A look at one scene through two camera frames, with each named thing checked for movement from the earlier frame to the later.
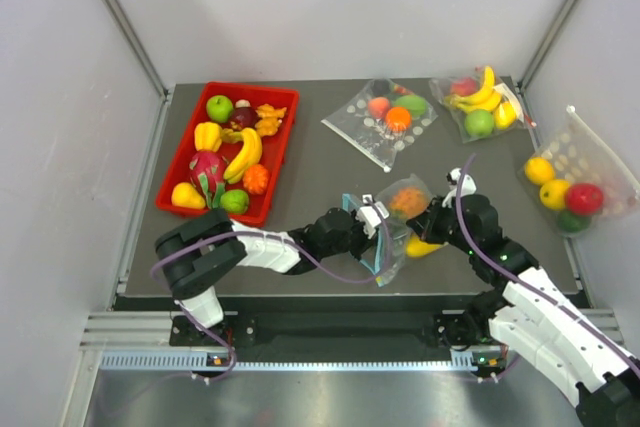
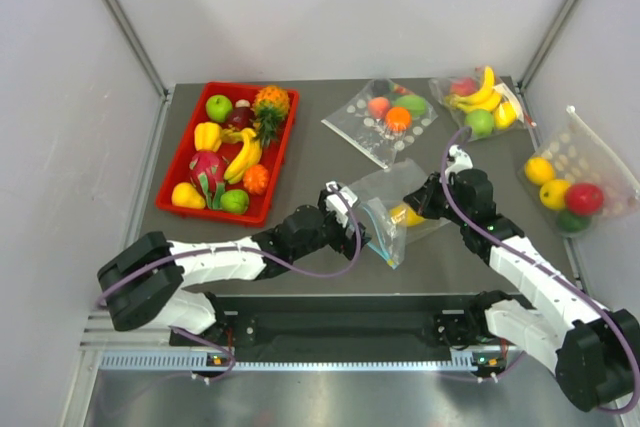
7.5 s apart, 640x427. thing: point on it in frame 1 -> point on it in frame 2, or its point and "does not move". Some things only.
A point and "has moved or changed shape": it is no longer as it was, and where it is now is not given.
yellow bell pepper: x=207 y=136 does not move
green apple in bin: x=219 y=108 does not move
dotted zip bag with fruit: x=381 y=120 does not move
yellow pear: x=185 y=195 does not move
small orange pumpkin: x=255 y=179 does not move
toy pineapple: x=407 y=202 -> x=270 y=105
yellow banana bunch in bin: x=248 y=154 does not move
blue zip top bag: x=403 y=199 has moved or changed shape
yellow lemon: x=416 y=247 -> x=404 y=215
